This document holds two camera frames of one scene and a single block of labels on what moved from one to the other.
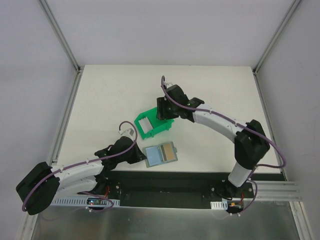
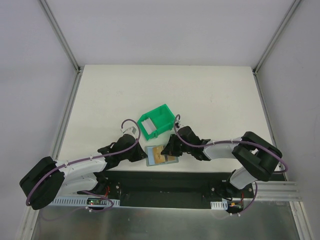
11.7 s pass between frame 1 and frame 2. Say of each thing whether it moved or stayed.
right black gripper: moved
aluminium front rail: stayed
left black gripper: stayed
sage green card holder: stayed
